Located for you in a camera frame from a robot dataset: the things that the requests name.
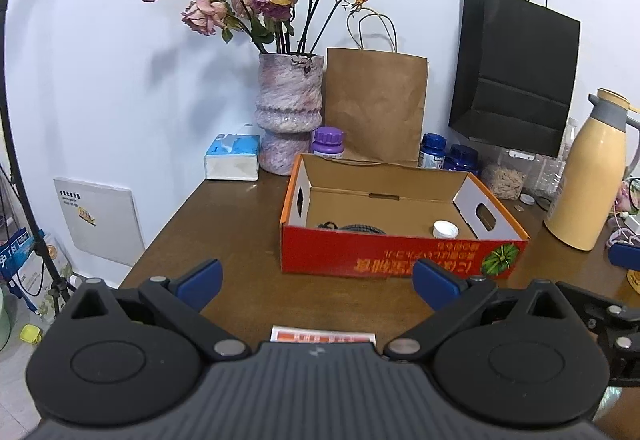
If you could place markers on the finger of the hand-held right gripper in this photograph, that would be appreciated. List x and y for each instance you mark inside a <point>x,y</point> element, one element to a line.
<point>624,255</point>
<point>600,315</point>

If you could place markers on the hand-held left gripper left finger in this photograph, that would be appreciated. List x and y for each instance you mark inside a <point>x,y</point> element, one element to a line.
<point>202,279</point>

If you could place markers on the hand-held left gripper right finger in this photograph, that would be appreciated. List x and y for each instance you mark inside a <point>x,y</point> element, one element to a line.
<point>434,281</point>

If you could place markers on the red cardboard box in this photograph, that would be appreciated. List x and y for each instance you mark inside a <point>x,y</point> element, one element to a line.
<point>330,251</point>

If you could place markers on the yellow thermos jug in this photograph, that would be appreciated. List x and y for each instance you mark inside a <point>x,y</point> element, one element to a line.
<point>585,180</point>

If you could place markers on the clear plastic bottle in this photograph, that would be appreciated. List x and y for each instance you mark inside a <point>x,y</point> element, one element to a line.
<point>556,170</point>

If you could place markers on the small white lid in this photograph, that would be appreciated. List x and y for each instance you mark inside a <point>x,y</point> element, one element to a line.
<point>526,199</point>

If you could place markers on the blue and white tissue box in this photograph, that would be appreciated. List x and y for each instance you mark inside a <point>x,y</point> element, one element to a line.
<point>232,161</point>

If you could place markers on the clear container of oats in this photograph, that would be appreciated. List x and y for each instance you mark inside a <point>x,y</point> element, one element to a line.
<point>505,180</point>

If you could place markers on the blue cap bottle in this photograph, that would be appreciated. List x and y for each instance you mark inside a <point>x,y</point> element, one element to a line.
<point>461,158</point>
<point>432,145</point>

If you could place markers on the orange and white label card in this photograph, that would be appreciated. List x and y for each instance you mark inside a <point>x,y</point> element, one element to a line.
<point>320,336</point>

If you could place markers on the black tripod stand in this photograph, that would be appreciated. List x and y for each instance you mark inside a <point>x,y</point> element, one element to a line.
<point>59,286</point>

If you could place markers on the blue and white package bags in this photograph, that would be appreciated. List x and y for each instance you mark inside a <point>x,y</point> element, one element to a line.
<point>25,265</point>

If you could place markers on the purple cap bottle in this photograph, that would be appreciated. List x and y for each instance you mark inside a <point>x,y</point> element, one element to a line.
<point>327,136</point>

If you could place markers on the small yellow object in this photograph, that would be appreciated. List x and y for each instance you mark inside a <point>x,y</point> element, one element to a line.
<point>30,334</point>

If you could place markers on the brown paper bag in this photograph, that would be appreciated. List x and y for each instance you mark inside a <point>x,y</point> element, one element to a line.
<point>375,100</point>

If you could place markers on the green bucket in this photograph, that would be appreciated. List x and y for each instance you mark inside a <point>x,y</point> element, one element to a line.
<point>5,320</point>

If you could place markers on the pink and white textured vase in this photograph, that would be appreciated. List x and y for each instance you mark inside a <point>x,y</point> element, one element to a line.
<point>287,95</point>

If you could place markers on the black paper bag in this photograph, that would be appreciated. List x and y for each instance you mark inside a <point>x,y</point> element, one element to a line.
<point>515,70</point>

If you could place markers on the white wall panel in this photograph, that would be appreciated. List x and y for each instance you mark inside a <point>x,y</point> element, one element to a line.
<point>100,220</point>

